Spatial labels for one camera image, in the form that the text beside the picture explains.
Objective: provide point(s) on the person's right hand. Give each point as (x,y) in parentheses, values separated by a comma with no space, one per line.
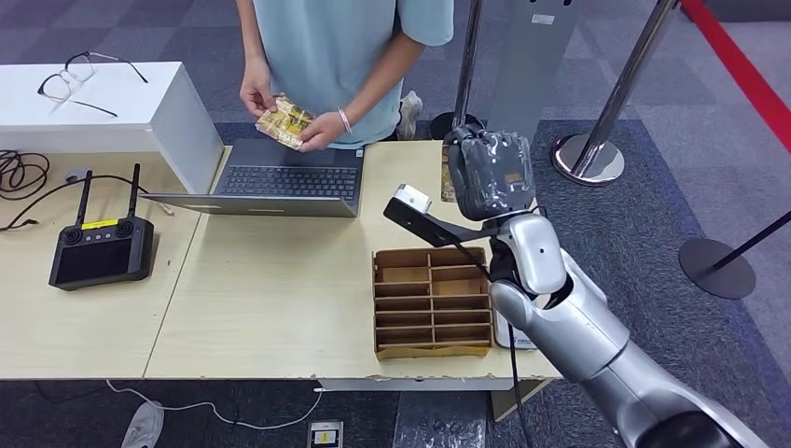
(256,86)

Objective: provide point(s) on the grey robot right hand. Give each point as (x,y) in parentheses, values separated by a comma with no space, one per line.
(494,173)

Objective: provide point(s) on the person's left hand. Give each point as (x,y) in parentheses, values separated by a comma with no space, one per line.
(327,133)

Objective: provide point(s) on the stack of gold cards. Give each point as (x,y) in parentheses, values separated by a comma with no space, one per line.
(284,123)

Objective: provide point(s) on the gold ID card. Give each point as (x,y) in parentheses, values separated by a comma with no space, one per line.
(447,182)

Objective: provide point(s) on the person's right forearm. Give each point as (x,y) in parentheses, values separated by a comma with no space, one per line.
(253,31)

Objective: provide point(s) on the person's left forearm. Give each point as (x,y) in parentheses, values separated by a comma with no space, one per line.
(386,77)

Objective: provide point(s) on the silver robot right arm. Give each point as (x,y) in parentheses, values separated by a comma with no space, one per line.
(581,334)

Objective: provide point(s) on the person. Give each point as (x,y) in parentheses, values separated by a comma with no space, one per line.
(334,49)

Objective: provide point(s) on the cardboard card organizer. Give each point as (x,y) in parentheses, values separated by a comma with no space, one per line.
(402,290)

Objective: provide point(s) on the grey laptop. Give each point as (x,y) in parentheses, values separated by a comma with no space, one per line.
(290,179)

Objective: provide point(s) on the white riser box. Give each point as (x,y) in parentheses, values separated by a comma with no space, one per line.
(179,142)

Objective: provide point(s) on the grey kiosk panel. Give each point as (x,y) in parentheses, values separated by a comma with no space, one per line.
(531,74)

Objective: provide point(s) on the chrome stanchion with black base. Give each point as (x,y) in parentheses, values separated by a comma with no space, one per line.
(466,62)

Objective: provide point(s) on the black-rimmed glasses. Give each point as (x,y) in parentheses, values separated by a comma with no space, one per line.
(80,68)

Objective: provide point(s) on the small grey adapter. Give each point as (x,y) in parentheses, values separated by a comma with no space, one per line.
(75,174)

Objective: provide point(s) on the wooden table leg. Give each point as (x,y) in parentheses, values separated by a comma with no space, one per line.
(503,402)

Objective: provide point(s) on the black remote controller with antennas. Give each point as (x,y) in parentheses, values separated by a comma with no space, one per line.
(102,260)

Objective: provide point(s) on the red barrier belt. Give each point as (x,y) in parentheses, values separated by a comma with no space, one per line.
(735,68)

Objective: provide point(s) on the grey floor socket box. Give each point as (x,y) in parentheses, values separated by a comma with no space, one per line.
(324,438)

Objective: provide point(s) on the white shoe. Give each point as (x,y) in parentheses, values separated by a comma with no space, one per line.
(143,426)

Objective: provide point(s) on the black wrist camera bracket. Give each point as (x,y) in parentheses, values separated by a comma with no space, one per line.
(432,230)

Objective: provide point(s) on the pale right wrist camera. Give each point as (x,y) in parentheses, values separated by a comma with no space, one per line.
(413,199)

